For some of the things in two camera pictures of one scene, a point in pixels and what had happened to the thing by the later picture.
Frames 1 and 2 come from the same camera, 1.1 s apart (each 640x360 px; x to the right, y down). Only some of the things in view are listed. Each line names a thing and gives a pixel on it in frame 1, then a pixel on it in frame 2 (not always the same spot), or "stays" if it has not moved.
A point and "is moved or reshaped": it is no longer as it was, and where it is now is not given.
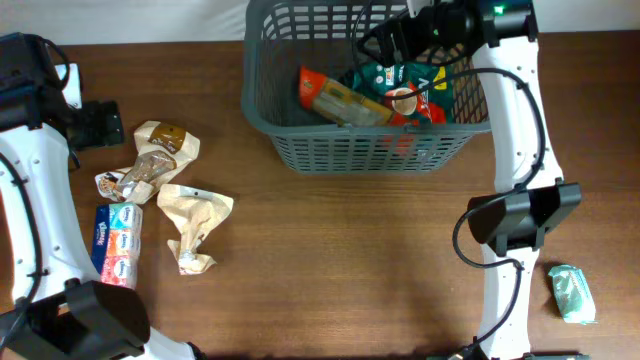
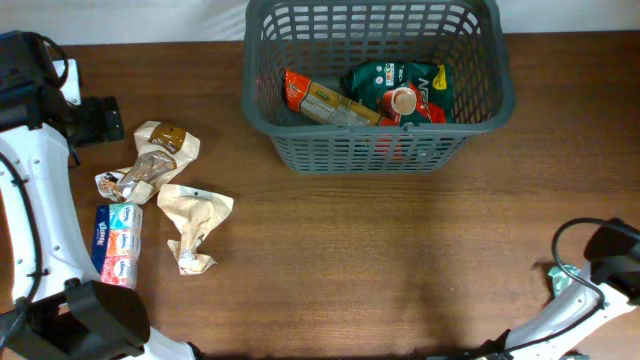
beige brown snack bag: [163, 149] stays
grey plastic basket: [281, 37] stays
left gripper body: [100, 125] stays
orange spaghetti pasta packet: [347, 105] is moved or reshaped
